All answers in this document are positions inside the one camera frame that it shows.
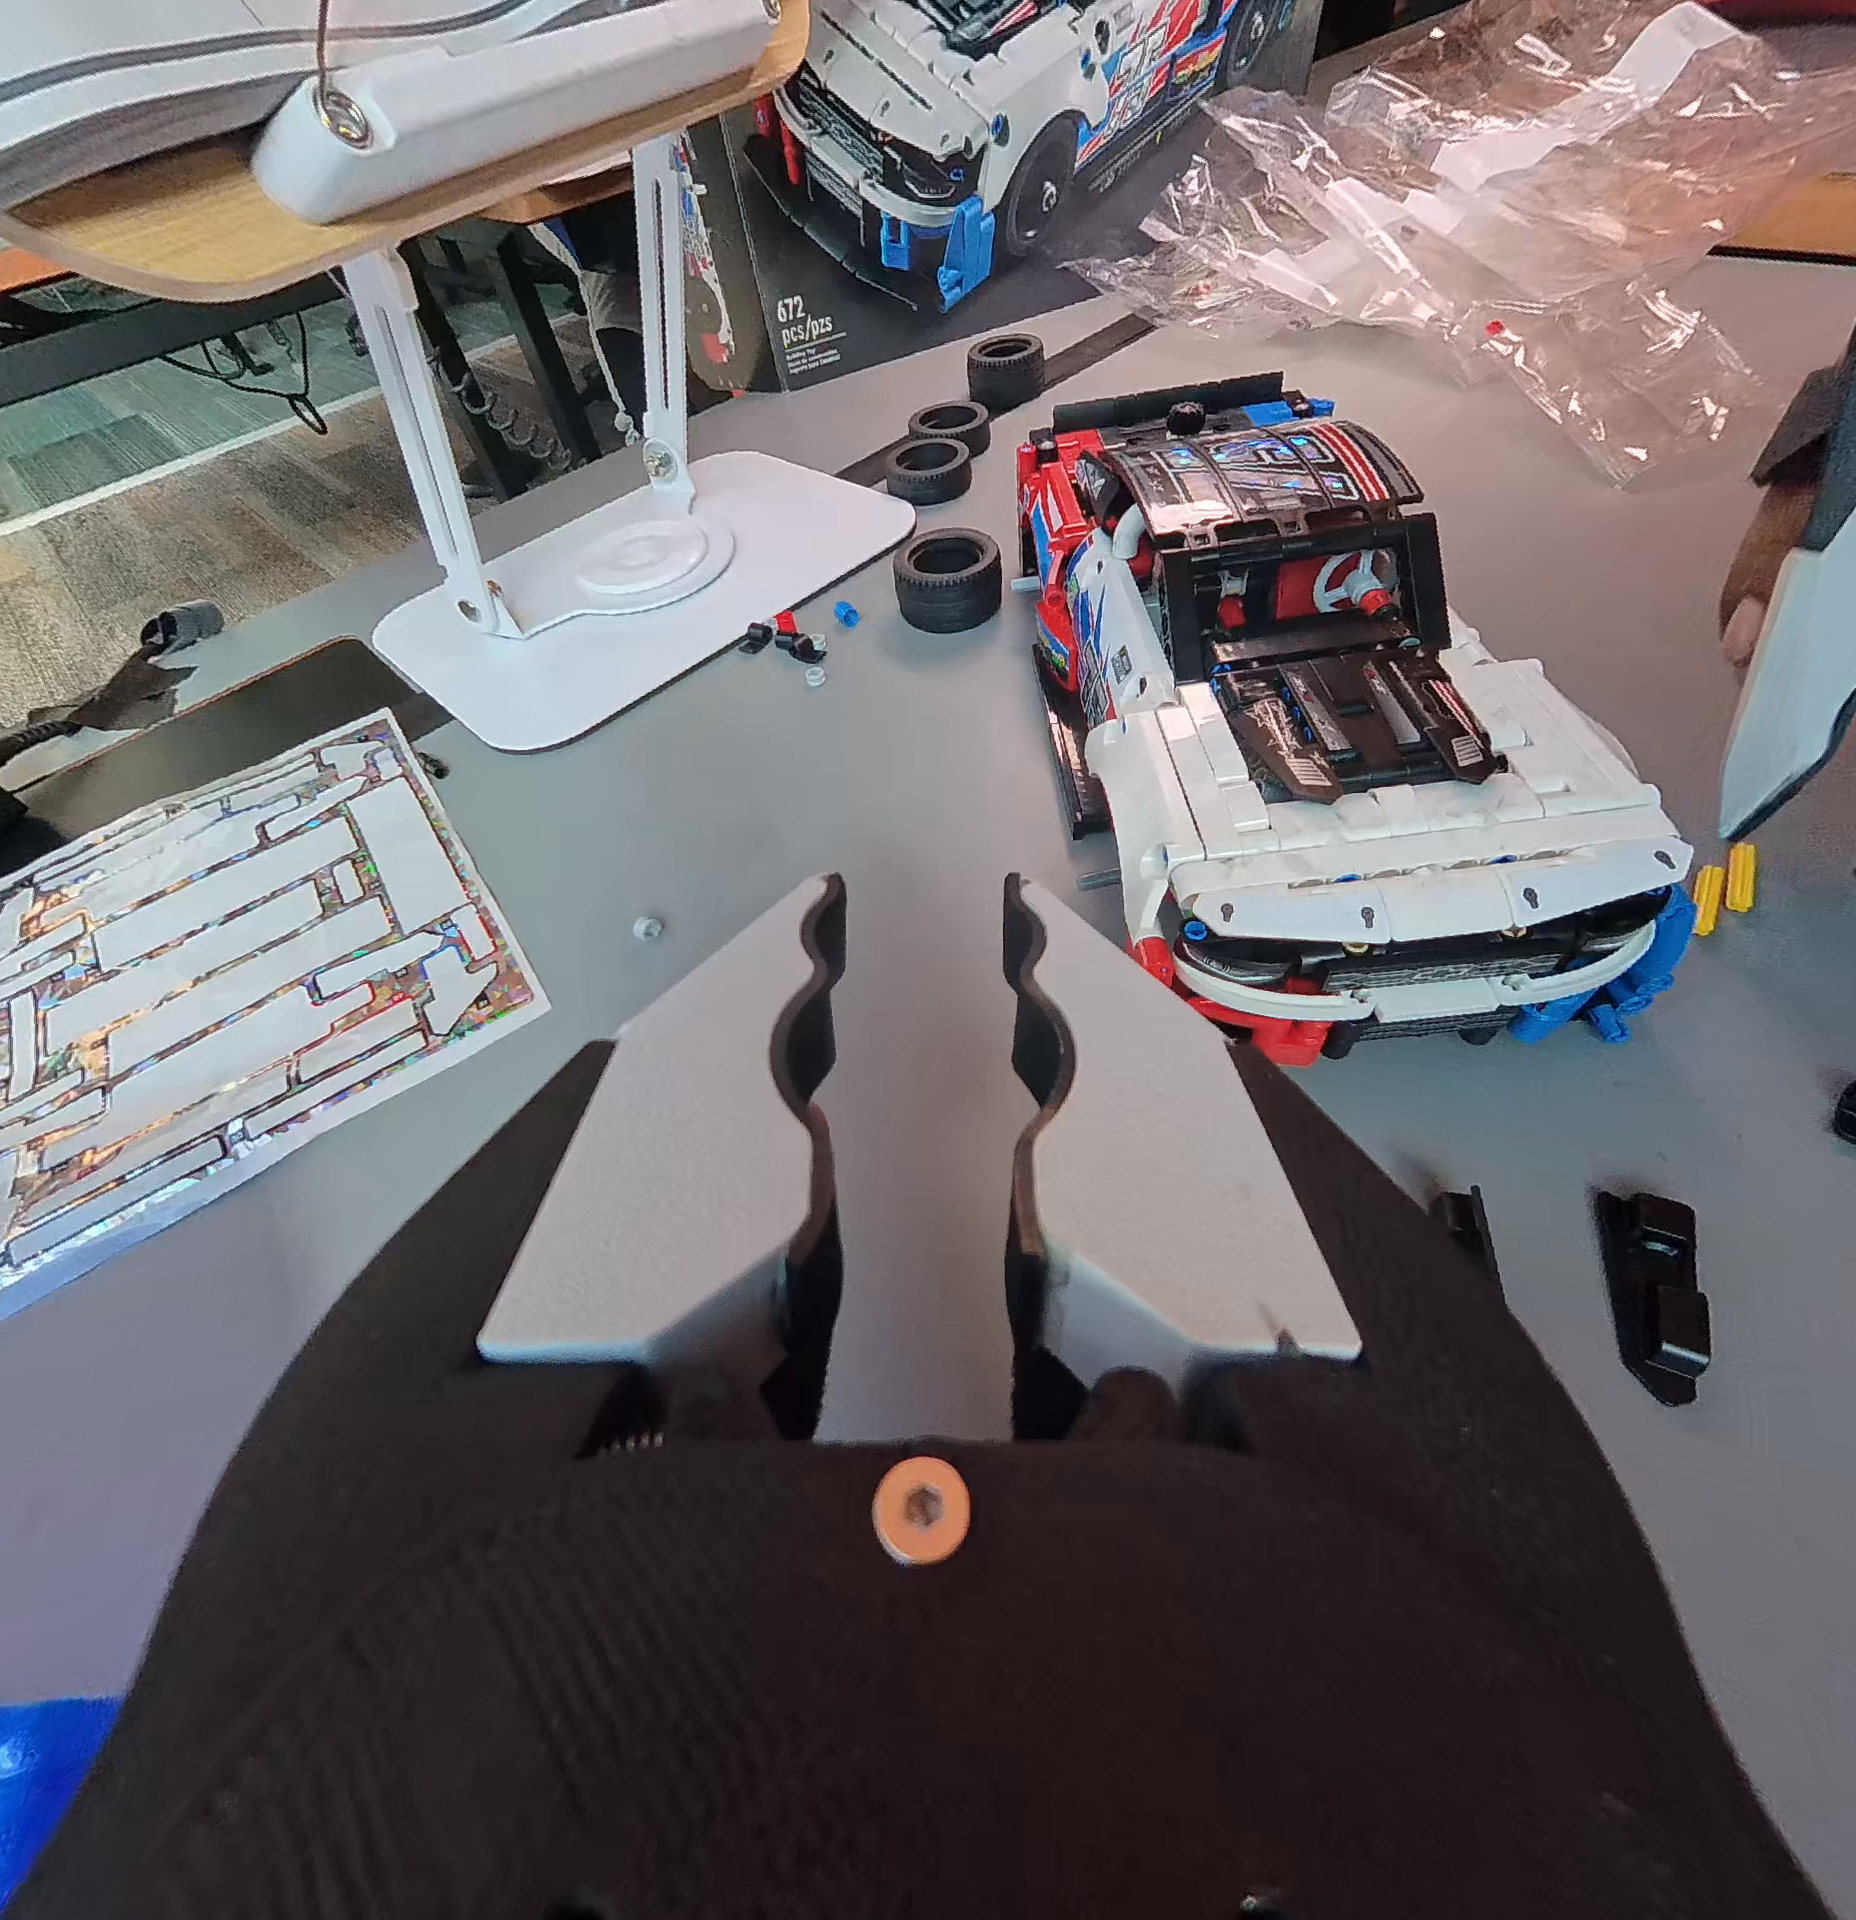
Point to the white adjustable stand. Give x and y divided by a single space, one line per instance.
749 525

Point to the wooden board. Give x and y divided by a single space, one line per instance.
269 240

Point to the black cylindrical connector piece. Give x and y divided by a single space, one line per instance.
1465 1219

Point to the brick-built toy race car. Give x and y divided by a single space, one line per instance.
1319 841

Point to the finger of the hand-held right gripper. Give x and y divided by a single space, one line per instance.
1806 674

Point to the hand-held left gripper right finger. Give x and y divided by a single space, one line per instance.
1183 1185

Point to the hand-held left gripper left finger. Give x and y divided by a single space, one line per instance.
658 1171

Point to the black toy tire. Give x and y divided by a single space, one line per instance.
1006 379
943 602
918 426
899 476

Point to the black flat strip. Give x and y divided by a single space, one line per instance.
1087 356

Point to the person's right hand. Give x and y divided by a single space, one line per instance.
1776 554

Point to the crumpled clear plastic bag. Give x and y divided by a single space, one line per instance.
1468 224

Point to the long black brick piece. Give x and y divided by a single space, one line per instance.
1657 1304

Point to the holographic sticker sheet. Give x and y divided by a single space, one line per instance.
192 991

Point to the white flat device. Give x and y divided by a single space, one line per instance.
539 104

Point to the toy car set box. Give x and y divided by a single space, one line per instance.
808 224

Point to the yellow toy pin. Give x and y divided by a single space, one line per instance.
1709 900
1742 879

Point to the blue plastic bin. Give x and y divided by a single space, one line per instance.
28 1801

